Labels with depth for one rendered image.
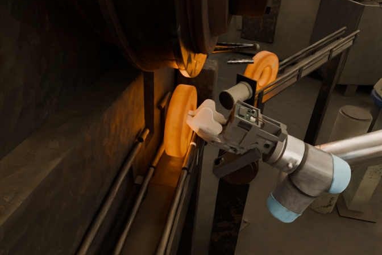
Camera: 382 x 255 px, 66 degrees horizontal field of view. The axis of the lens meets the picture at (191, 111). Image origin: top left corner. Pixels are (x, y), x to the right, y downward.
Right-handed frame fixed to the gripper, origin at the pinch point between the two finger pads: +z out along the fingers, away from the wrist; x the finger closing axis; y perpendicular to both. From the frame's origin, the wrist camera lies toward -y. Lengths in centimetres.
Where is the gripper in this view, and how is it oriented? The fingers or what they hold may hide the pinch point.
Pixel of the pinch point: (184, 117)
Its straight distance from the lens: 61.7
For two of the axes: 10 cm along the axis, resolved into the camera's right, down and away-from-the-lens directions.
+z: -9.1, -4.1, -0.2
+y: 3.6, -7.7, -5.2
